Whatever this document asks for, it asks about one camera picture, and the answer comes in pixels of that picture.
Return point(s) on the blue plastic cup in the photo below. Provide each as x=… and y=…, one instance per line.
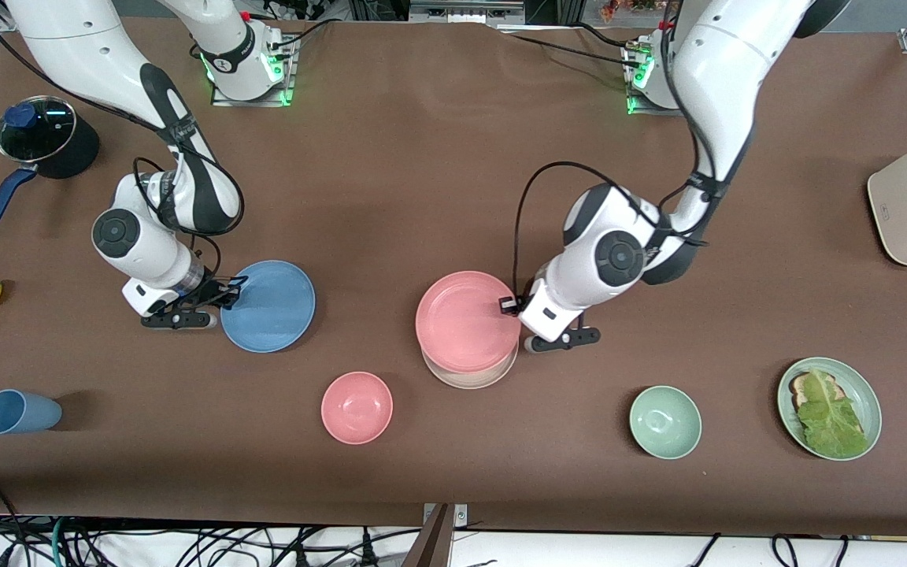
x=20, y=412

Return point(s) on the beige plate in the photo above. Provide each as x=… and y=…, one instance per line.
x=469, y=380

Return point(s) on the small green bowl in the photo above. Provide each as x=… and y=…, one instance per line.
x=665, y=422

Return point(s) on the orange artificial flowers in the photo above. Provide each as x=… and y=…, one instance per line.
x=634, y=6

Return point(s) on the pink plate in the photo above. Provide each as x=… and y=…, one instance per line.
x=461, y=321

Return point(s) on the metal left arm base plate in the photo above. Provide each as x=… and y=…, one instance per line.
x=638, y=110

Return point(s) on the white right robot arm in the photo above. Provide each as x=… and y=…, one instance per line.
x=83, y=47

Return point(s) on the grey slanted post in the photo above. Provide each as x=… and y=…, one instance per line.
x=428, y=545

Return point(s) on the green plate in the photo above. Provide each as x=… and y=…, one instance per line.
x=869, y=409

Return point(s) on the green lettuce leaf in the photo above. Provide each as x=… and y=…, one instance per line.
x=831, y=421

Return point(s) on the blue plate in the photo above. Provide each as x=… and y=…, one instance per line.
x=272, y=309

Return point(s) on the toast slice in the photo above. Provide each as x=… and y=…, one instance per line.
x=800, y=387

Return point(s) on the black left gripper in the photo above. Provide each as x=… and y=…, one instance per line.
x=510, y=305

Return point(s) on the grey metal bracket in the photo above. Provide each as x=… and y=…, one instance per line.
x=461, y=515

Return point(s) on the brown table cloth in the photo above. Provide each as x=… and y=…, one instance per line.
x=390, y=157

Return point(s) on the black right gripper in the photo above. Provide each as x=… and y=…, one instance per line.
x=216, y=290

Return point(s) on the glass lid blue knob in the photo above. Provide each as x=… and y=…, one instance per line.
x=44, y=134

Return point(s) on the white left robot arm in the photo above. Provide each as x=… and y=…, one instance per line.
x=721, y=79

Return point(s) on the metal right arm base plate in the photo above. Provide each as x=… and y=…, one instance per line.
x=253, y=100

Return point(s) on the small pink bowl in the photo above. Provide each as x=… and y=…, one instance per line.
x=357, y=408

